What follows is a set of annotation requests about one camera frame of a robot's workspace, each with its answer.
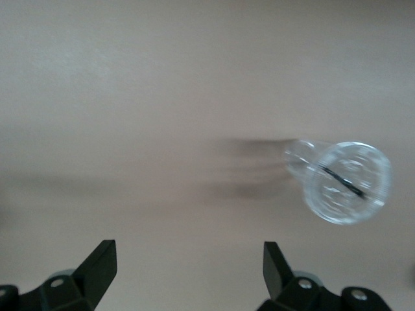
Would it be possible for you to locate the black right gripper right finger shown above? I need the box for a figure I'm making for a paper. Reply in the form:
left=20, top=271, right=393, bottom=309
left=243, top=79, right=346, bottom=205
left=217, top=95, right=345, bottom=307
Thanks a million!
left=255, top=240, right=394, bottom=311

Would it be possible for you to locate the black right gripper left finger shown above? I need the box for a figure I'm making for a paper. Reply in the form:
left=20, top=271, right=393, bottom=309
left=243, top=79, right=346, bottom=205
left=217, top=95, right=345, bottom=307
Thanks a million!
left=0, top=239, right=117, bottom=311

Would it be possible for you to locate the thin black stick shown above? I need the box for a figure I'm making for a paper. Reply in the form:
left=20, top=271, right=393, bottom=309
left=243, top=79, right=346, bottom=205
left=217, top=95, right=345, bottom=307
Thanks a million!
left=317, top=165, right=366, bottom=199

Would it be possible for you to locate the clear glass cup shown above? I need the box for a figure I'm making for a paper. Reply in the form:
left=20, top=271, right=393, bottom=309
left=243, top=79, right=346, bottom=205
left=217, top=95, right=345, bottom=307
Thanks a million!
left=282, top=139, right=394, bottom=227

